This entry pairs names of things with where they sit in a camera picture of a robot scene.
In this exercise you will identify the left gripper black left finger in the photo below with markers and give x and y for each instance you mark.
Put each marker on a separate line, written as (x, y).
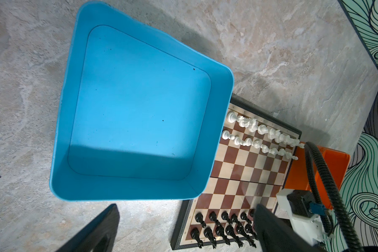
(97, 236)

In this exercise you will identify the blue plastic tray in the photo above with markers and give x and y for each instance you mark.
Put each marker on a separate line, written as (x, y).
(140, 114)

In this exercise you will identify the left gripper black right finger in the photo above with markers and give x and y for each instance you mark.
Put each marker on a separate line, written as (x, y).
(275, 236)

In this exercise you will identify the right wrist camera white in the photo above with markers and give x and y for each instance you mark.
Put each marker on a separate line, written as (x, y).
(305, 215)

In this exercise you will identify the folding chessboard brown cream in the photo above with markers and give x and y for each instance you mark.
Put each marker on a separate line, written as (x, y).
(242, 177)

